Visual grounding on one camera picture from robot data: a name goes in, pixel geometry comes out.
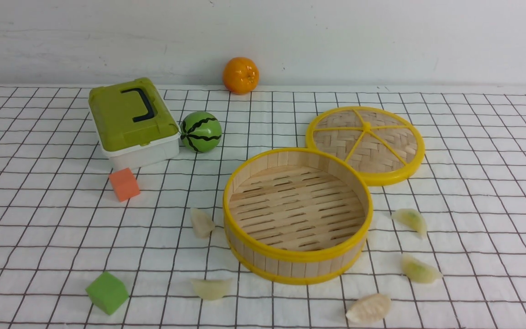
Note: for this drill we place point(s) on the white dumpling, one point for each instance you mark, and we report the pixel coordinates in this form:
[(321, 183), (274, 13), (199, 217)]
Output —
[(202, 223), (369, 309)]

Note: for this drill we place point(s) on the pale dumpling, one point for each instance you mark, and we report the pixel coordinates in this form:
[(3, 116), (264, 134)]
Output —
[(211, 290)]

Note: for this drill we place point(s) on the greenish dumpling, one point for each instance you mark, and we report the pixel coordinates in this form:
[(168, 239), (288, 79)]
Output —
[(412, 219), (419, 271)]

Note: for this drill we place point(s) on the bamboo steamer tray yellow rim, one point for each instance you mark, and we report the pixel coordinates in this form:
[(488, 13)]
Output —
[(296, 216)]

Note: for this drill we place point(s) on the woven bamboo steamer lid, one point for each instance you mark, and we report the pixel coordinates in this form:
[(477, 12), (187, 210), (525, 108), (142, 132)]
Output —
[(382, 147)]

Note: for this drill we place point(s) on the white checkered tablecloth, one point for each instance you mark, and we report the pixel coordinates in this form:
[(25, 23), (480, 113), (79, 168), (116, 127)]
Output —
[(61, 225)]

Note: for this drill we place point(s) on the toy watermelon ball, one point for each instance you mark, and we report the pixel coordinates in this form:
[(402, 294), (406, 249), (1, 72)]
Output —
[(201, 131)]

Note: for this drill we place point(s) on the orange fruit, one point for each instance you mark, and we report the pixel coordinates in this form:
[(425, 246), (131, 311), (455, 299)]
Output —
[(240, 76)]

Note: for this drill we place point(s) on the green lidded white box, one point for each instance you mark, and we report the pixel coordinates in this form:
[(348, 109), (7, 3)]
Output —
[(133, 124)]

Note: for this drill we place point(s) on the orange foam cube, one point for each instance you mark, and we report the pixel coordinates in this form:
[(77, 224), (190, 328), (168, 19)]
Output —
[(124, 184)]

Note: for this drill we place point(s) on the green foam cube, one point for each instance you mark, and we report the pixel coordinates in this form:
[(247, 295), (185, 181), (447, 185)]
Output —
[(107, 292)]

